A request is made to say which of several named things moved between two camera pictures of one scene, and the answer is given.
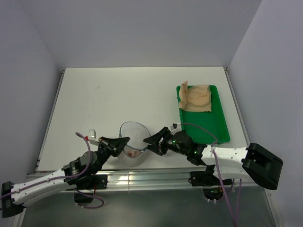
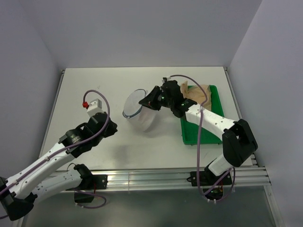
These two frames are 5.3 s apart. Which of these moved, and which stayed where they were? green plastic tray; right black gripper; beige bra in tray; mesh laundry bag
Moved: mesh laundry bag; right black gripper
Stayed: green plastic tray; beige bra in tray
